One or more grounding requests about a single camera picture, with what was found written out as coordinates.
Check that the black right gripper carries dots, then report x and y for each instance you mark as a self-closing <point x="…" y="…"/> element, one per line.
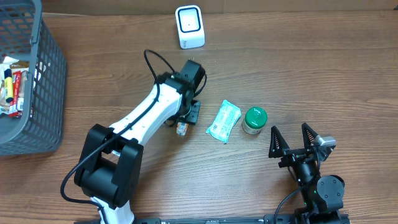
<point x="298" y="157"/>

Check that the orange snack packet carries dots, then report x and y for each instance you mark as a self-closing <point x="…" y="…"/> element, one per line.
<point x="182" y="128"/>

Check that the teal white tissue pack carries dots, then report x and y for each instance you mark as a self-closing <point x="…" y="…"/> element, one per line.
<point x="227" y="116"/>

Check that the grey plastic mesh basket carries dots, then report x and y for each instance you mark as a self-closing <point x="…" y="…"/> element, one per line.
<point x="25" y="36"/>

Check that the red white snack bar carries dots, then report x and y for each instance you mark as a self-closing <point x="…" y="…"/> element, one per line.
<point x="16" y="85"/>

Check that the yellow glue stick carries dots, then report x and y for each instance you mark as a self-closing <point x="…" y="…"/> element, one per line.
<point x="8" y="84"/>

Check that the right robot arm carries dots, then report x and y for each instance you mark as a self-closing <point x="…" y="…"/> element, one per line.
<point x="322" y="195"/>

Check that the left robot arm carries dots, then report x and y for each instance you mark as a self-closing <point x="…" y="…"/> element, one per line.
<point x="110" y="162"/>

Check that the white barcode scanner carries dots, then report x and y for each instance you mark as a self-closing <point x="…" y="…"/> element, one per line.
<point x="190" y="28"/>

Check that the grey tape roll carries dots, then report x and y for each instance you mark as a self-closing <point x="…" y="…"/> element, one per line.
<point x="254" y="120"/>

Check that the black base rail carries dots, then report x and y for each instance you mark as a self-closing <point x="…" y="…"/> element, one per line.
<point x="217" y="221"/>

